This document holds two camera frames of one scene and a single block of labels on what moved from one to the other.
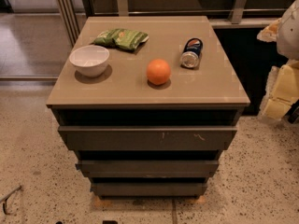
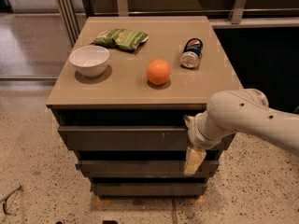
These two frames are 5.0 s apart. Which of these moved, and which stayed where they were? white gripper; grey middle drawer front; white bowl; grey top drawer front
Moved: white gripper
Stayed: grey top drawer front; white bowl; grey middle drawer front
